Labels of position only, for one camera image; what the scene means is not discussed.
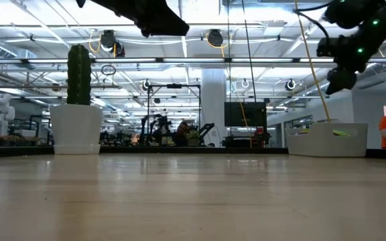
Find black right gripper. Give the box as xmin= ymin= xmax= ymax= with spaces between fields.
xmin=316 ymin=28 xmax=386 ymax=96

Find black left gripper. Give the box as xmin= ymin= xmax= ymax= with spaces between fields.
xmin=88 ymin=0 xmax=191 ymax=38

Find grey plastic basket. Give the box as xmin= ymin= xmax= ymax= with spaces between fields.
xmin=285 ymin=122 xmax=369 ymax=158

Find white square column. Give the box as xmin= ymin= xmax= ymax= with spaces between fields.
xmin=200 ymin=68 xmax=228 ymax=141

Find green cactus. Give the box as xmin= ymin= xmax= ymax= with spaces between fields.
xmin=66 ymin=44 xmax=92 ymax=106

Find black background robot arms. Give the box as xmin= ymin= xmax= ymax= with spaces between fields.
xmin=139 ymin=113 xmax=216 ymax=147

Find white hexagonal plant pot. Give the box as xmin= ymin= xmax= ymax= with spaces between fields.
xmin=49 ymin=104 xmax=104 ymax=155

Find yellow hanging cable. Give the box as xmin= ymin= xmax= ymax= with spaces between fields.
xmin=293 ymin=0 xmax=332 ymax=123

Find black tall frame stand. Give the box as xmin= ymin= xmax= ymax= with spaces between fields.
xmin=147 ymin=83 xmax=202 ymax=135

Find black hanging cable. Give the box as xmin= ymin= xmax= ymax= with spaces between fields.
xmin=241 ymin=0 xmax=257 ymax=103

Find black wall screen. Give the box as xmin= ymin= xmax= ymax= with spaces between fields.
xmin=224 ymin=101 xmax=268 ymax=128

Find black frame crossbar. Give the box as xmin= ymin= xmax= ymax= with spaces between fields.
xmin=0 ymin=146 xmax=386 ymax=159

